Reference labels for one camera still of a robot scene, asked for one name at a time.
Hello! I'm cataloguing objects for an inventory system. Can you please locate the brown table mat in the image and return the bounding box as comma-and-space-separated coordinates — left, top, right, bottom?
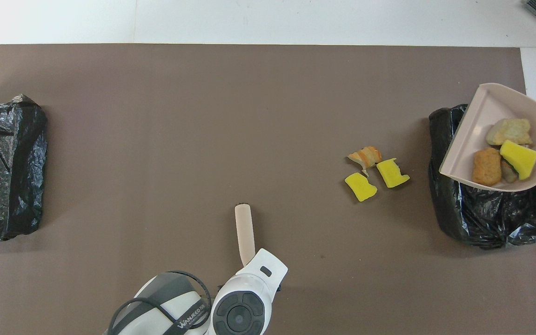
0, 44, 536, 335

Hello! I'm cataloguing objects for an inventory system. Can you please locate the large pale toy croissant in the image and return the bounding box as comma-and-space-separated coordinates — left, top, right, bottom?
485, 118, 533, 147

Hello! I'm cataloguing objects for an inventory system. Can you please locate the beige brush with black bristles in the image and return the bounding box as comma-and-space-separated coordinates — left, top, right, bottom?
234, 203, 256, 267

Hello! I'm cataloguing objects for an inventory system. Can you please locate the brown fried nugget toy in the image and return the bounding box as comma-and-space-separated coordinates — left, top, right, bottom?
472, 148, 503, 187

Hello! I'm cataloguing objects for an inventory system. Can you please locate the orange striped toy croissant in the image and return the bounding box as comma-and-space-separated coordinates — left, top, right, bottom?
347, 146, 382, 176

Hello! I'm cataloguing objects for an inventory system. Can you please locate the notched yellow sponge piece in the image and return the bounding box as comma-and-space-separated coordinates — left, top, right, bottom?
376, 158, 410, 188

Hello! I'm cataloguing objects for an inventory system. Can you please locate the beige plastic dustpan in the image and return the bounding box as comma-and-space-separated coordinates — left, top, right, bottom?
439, 83, 536, 193

